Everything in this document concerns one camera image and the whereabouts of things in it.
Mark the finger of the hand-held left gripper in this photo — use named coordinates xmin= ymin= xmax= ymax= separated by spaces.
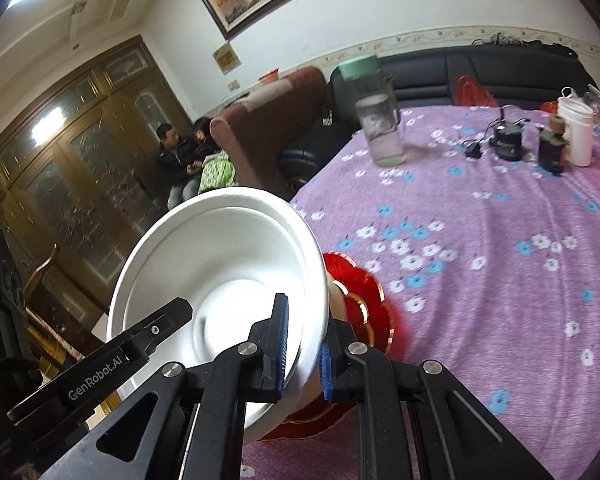
xmin=6 ymin=297 xmax=194 ymax=456

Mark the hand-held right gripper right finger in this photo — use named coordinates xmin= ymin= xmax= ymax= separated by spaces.
xmin=320 ymin=319 xmax=556 ymax=480

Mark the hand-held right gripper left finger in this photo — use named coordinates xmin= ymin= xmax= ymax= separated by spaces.
xmin=40 ymin=293 xmax=288 ymax=480

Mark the red glass plate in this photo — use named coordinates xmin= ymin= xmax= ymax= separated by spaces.
xmin=257 ymin=252 xmax=397 ymax=442

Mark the large white bowl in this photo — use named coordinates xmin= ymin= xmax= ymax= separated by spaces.
xmin=106 ymin=186 xmax=331 ymax=445

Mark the wooden chair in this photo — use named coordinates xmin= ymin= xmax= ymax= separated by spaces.
xmin=22 ymin=244 xmax=108 ymax=361

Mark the glass door wooden cabinet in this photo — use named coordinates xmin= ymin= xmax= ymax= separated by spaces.
xmin=0 ymin=35 xmax=197 ymax=361

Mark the purple floral tablecloth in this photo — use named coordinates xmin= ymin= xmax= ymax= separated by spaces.
xmin=240 ymin=104 xmax=600 ymax=480

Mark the green patterned cloth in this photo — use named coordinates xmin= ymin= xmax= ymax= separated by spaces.
xmin=198 ymin=152 xmax=237 ymax=194

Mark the brown armchair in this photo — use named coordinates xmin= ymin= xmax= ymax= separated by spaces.
xmin=209 ymin=66 xmax=332 ymax=202

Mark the glass jar with green lid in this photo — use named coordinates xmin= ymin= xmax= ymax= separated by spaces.
xmin=339 ymin=57 xmax=407 ymax=169

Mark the black battery pack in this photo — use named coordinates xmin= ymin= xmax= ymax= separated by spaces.
xmin=489 ymin=107 xmax=529 ymax=162

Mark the black device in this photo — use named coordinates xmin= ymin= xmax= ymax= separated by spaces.
xmin=537 ymin=129 xmax=567 ymax=175

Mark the red bag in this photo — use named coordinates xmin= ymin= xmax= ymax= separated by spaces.
xmin=455 ymin=74 xmax=499 ymax=109

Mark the black leather sofa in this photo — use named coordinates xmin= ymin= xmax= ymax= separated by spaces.
xmin=279 ymin=42 xmax=600 ymax=182

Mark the white cup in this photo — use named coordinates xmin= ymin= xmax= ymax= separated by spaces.
xmin=557 ymin=87 xmax=595 ymax=167

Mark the yellow wall poster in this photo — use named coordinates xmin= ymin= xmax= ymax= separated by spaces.
xmin=212 ymin=42 xmax=242 ymax=75

